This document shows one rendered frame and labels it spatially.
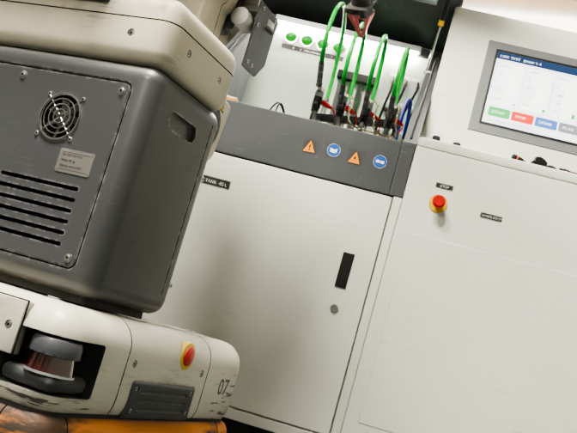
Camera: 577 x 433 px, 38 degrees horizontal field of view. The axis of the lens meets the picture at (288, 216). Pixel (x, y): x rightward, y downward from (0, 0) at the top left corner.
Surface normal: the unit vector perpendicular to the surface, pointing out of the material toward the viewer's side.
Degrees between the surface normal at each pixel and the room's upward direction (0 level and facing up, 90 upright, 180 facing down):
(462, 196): 90
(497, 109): 76
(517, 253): 90
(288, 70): 90
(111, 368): 90
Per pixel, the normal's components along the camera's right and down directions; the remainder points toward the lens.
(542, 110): -0.04, -0.40
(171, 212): 0.90, 0.20
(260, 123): -0.10, -0.18
